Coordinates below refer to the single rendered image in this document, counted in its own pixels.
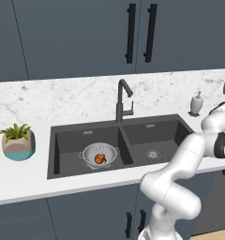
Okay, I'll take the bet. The dark grey sink faucet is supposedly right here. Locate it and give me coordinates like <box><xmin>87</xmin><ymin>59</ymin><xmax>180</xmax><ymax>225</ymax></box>
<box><xmin>115</xmin><ymin>78</ymin><xmax>135</xmax><ymax>124</ymax></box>

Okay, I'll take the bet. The dark blue upper cupboard door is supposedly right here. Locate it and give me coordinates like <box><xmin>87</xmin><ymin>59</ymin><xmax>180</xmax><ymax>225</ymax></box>
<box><xmin>135</xmin><ymin>0</ymin><xmax>225</xmax><ymax>75</ymax></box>
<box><xmin>11</xmin><ymin>0</ymin><xmax>142</xmax><ymax>82</ymax></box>
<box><xmin>0</xmin><ymin>0</ymin><xmax>30</xmax><ymax>83</ymax></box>

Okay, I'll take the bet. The orange fruit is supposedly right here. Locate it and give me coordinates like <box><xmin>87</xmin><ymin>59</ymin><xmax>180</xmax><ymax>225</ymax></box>
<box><xmin>94</xmin><ymin>153</ymin><xmax>107</xmax><ymax>165</ymax></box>

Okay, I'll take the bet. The dark blue lower cupboard door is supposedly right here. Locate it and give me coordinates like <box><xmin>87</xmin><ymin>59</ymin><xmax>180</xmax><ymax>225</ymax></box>
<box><xmin>46</xmin><ymin>183</ymin><xmax>140</xmax><ymax>240</ymax></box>
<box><xmin>131</xmin><ymin>170</ymin><xmax>218</xmax><ymax>240</ymax></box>
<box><xmin>0</xmin><ymin>197</ymin><xmax>58</xmax><ymax>240</ymax></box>

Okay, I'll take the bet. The black upper cupboard handle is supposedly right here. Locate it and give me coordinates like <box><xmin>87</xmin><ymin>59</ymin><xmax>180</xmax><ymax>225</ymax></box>
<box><xmin>142</xmin><ymin>3</ymin><xmax>158</xmax><ymax>64</ymax></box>
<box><xmin>125</xmin><ymin>3</ymin><xmax>137</xmax><ymax>65</ymax></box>

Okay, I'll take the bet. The black lower cupboard handle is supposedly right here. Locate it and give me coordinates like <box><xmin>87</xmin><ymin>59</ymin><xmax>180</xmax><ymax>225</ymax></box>
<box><xmin>125</xmin><ymin>212</ymin><xmax>133</xmax><ymax>239</ymax></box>
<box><xmin>137</xmin><ymin>209</ymin><xmax>147</xmax><ymax>235</ymax></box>

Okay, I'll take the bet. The potted green plant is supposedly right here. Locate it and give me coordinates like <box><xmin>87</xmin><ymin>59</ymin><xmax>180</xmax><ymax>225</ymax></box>
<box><xmin>0</xmin><ymin>123</ymin><xmax>37</xmax><ymax>162</ymax></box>

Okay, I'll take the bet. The dark blue cupboard door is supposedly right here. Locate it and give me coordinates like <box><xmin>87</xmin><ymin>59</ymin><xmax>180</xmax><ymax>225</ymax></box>
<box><xmin>0</xmin><ymin>0</ymin><xmax>30</xmax><ymax>83</ymax></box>
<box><xmin>0</xmin><ymin>197</ymin><xmax>58</xmax><ymax>240</ymax></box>
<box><xmin>131</xmin><ymin>170</ymin><xmax>218</xmax><ymax>240</ymax></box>
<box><xmin>11</xmin><ymin>0</ymin><xmax>142</xmax><ymax>82</ymax></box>
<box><xmin>135</xmin><ymin>0</ymin><xmax>225</xmax><ymax>75</ymax></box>
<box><xmin>46</xmin><ymin>183</ymin><xmax>140</xmax><ymax>240</ymax></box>

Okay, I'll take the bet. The dark grey double sink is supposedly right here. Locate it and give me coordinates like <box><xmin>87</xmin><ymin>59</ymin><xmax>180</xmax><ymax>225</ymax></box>
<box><xmin>47</xmin><ymin>113</ymin><xmax>196</xmax><ymax>180</ymax></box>

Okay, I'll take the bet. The black cupboard handle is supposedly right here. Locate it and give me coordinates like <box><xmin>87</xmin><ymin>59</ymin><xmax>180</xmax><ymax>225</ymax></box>
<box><xmin>125</xmin><ymin>3</ymin><xmax>137</xmax><ymax>65</ymax></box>
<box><xmin>142</xmin><ymin>3</ymin><xmax>158</xmax><ymax>64</ymax></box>
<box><xmin>137</xmin><ymin>209</ymin><xmax>147</xmax><ymax>235</ymax></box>
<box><xmin>125</xmin><ymin>212</ymin><xmax>133</xmax><ymax>239</ymax></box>

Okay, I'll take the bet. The white metal colander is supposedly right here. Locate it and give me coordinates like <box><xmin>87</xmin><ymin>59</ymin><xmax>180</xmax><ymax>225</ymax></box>
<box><xmin>79</xmin><ymin>142</ymin><xmax>121</xmax><ymax>170</ymax></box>

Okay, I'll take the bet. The white soap dispenser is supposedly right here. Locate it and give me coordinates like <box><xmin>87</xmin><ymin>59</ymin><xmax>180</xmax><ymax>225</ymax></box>
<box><xmin>188</xmin><ymin>90</ymin><xmax>204</xmax><ymax>117</ymax></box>

